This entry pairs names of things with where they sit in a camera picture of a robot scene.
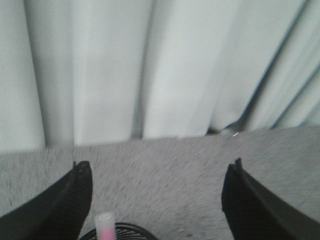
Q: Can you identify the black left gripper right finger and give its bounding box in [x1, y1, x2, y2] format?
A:
[221, 158, 320, 240]

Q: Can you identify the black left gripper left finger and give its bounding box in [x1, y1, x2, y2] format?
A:
[0, 161, 93, 240]

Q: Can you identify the pink pen with clear cap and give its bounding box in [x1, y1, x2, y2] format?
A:
[95, 212, 116, 240]

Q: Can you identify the black mesh pen holder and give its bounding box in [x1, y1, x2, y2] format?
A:
[80, 222, 158, 240]

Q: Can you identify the light grey curtain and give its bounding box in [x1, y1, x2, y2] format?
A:
[0, 0, 320, 153]

